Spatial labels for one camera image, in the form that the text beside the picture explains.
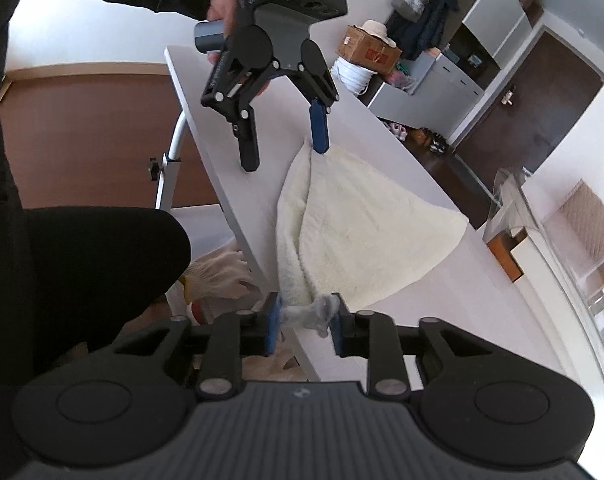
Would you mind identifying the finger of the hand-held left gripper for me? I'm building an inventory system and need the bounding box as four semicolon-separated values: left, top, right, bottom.
281;64;341;156
201;55;279;174

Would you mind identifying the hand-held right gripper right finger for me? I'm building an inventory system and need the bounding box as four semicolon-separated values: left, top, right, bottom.
331;291;494;402

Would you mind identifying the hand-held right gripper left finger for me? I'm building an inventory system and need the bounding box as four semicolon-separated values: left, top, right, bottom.
110;291;283;402

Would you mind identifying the cream towel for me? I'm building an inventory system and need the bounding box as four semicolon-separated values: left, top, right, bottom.
274;141;469;335

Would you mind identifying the person's left hand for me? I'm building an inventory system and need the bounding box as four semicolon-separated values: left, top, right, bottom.
206;0;243;36

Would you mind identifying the white plastic bucket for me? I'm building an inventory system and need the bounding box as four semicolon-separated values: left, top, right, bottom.
331;55;376;97

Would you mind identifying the white knit glove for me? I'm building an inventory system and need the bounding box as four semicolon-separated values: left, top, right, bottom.
181;249;257;307

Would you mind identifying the metal table leg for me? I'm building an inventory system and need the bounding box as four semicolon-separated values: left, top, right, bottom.
149;109;189;212

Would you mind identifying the brown cardboard box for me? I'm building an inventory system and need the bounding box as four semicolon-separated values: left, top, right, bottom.
336;25;403;77

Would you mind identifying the cream hat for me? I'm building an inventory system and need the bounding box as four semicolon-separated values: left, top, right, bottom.
358;19;398;49

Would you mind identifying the grey shoe cabinet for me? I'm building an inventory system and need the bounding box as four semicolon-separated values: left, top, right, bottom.
366;50;486;137

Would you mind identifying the dark hanging coat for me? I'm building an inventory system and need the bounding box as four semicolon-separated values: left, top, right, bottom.
386;0;461;62

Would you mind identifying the person's black trouser leg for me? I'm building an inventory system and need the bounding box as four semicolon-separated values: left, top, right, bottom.
12;206;193;388

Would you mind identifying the dark brown door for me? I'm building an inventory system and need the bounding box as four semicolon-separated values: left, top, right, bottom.
451;29;604;177

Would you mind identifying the white glass-topped dining table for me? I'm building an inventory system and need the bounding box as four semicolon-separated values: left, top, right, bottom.
481;166;604;413

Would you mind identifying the person's black jacket torso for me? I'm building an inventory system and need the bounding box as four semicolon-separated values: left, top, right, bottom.
0;0;37;391

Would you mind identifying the woven back chair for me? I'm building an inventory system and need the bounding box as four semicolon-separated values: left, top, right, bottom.
556;179;604;263

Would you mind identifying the white wall cabinet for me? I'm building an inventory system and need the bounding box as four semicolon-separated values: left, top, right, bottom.
461;0;544;58

